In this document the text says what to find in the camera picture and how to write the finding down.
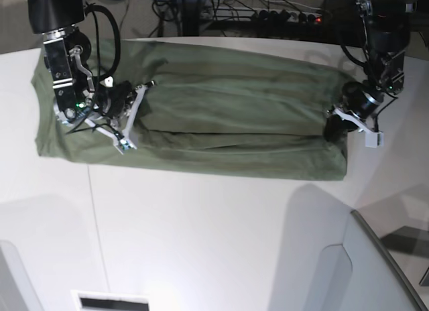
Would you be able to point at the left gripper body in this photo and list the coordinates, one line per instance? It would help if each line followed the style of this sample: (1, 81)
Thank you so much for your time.
(357, 108)

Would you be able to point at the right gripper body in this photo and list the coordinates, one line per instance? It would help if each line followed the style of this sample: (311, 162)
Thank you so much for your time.
(114, 115)

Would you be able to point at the green t-shirt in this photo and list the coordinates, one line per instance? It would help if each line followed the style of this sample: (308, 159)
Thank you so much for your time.
(213, 111)

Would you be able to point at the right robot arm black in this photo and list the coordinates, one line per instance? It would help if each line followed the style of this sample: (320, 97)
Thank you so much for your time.
(83, 93)

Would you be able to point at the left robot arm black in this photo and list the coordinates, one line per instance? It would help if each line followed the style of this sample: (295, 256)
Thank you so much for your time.
(387, 30)

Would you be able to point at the black power strip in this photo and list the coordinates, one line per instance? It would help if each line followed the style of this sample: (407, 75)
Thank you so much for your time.
(281, 17)

